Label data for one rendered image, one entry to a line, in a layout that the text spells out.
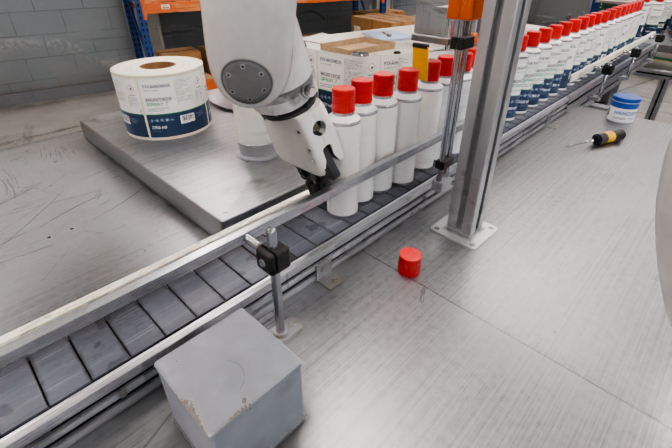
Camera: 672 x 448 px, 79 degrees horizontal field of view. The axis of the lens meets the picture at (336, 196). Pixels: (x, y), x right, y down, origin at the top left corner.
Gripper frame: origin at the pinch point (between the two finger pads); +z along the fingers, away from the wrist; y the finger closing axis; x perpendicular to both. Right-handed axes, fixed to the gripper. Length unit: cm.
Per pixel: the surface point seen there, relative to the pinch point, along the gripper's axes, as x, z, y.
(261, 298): 17.6, 2.6, -5.3
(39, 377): 38.9, -7.3, -0.1
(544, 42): -78, 17, -1
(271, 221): 11.1, -5.8, -4.4
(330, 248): 5.4, 5.5, -5.5
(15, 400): 41.0, -8.1, -1.3
